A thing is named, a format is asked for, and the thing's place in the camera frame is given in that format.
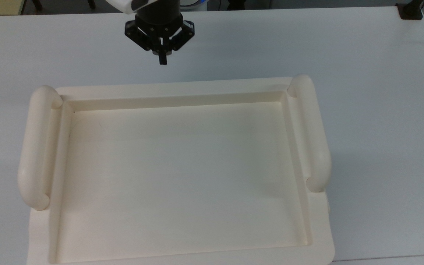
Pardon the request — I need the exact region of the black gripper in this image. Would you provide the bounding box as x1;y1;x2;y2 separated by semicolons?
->
124;0;195;66

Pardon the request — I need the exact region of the cream plastic cabinet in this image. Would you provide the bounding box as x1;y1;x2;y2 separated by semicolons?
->
18;74;336;265

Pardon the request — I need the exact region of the black equipment box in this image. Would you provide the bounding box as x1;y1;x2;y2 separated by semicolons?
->
228;0;271;10

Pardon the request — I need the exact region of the cream cabinet carrying handle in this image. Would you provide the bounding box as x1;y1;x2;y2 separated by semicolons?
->
287;74;332;193
18;85;64;211

